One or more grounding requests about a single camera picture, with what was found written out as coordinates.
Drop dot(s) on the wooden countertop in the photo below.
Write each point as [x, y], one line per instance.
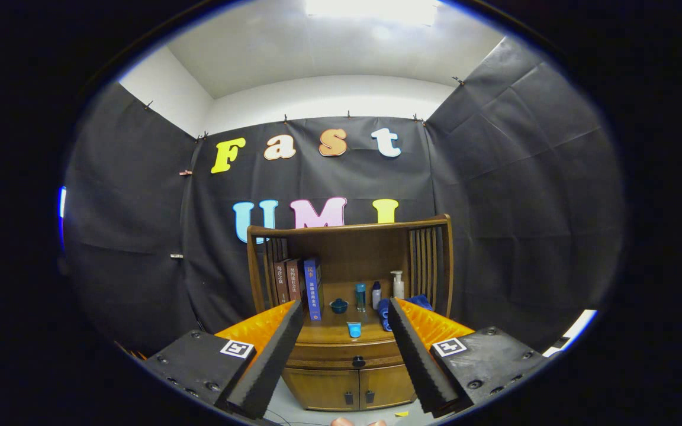
[335, 332]

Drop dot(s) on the white pump bottle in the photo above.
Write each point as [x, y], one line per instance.
[398, 289]

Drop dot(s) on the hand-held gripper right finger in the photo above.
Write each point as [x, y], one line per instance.
[421, 364]

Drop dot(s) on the black backdrop cloth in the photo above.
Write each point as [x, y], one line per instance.
[495, 207]

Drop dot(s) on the dark brown book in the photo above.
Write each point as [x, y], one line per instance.
[280, 281]

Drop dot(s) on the white bottle with dark cap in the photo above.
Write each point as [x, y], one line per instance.
[376, 297]

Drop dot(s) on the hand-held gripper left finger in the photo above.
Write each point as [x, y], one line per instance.
[267, 364]

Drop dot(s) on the wooden cabinet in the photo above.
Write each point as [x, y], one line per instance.
[353, 248]

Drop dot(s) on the teal glass bottle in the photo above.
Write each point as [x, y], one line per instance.
[361, 297]

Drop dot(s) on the blue book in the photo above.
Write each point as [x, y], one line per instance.
[312, 290]

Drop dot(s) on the blue towel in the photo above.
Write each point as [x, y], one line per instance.
[383, 313]

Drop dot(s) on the wooden cabinet door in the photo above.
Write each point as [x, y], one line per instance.
[385, 384]
[320, 387]

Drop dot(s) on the wooden drawer with black knob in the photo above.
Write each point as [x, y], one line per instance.
[323, 357]

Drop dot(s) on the blue and white tube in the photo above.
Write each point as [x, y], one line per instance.
[354, 329]

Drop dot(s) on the teal lidded cup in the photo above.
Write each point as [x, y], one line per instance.
[338, 306]

